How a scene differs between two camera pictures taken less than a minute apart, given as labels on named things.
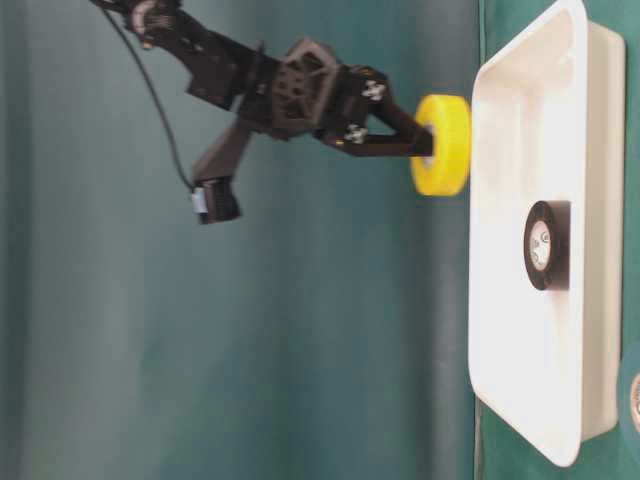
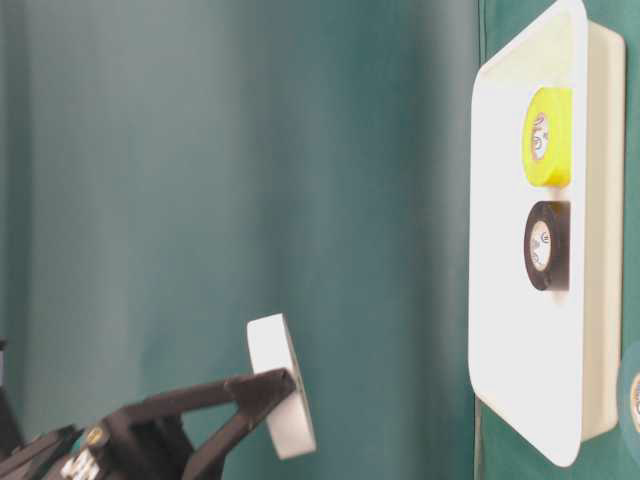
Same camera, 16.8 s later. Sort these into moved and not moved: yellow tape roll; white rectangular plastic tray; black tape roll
Moved: yellow tape roll
Not moved: black tape roll; white rectangular plastic tray
